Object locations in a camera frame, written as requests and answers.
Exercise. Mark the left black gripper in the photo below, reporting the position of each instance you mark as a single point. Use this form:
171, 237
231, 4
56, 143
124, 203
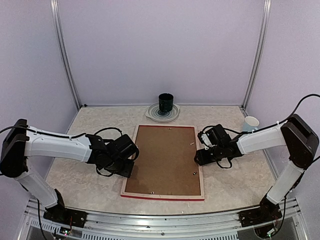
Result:
127, 171

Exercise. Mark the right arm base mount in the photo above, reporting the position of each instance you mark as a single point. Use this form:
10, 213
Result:
264, 213

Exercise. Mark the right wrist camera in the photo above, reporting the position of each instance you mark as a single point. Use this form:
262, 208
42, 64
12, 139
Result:
204, 139

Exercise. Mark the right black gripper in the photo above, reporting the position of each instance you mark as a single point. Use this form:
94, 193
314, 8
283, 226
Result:
203, 158

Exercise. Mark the aluminium corner post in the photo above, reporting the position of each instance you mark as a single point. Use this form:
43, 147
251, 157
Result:
54, 4
258, 53

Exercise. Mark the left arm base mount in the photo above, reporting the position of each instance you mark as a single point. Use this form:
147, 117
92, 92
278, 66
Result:
67, 216

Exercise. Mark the red wooden picture frame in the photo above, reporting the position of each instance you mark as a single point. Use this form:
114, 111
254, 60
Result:
123, 185

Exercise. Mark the light blue mug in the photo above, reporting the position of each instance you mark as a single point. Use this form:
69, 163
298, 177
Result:
250, 124

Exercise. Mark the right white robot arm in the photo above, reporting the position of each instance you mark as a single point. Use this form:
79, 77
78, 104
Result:
294, 134

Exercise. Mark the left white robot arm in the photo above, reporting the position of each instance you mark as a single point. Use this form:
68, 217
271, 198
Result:
24, 141

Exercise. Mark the brown cardboard backing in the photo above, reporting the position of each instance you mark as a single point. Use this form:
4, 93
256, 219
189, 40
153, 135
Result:
162, 160

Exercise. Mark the left aluminium corner post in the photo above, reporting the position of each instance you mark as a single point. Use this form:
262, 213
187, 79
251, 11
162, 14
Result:
54, 4

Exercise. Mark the right aluminium corner post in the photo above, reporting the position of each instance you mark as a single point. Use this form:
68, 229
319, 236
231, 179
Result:
258, 53

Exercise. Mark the dark green cup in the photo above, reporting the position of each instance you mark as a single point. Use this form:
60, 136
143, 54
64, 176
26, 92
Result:
165, 102

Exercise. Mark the aluminium front rail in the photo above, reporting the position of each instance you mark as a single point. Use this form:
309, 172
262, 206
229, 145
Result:
223, 225

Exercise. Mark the white striped ceramic plate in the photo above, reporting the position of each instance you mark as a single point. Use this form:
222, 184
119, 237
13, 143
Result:
153, 112

